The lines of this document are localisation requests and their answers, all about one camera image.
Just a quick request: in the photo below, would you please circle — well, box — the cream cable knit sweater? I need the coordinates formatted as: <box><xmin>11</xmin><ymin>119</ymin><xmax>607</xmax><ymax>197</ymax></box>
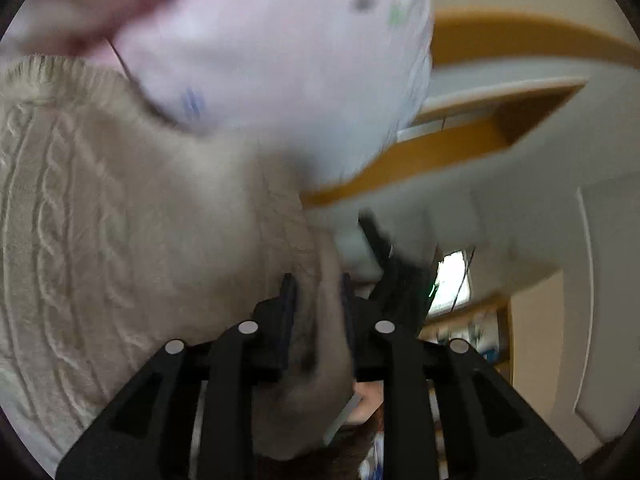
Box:
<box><xmin>1</xmin><ymin>56</ymin><xmax>352</xmax><ymax>474</ymax></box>

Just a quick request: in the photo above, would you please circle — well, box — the wooden framed wardrobe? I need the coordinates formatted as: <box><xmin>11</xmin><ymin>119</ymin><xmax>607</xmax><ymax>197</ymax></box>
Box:
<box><xmin>302</xmin><ymin>9</ymin><xmax>639</xmax><ymax>208</ymax></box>

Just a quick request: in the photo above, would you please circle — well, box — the pink floral pillow rear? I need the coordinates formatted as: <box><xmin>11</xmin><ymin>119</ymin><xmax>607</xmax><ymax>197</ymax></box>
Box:
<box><xmin>114</xmin><ymin>0</ymin><xmax>434</xmax><ymax>190</ymax></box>

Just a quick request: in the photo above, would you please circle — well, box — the pink floral pillow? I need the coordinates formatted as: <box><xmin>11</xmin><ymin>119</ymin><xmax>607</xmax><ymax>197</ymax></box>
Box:
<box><xmin>1</xmin><ymin>0</ymin><xmax>167</xmax><ymax>62</ymax></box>
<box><xmin>114</xmin><ymin>0</ymin><xmax>434</xmax><ymax>190</ymax></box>

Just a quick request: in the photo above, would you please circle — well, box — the pink floral pillow front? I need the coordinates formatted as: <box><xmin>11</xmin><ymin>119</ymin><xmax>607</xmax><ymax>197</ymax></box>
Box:
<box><xmin>1</xmin><ymin>0</ymin><xmax>167</xmax><ymax>62</ymax></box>

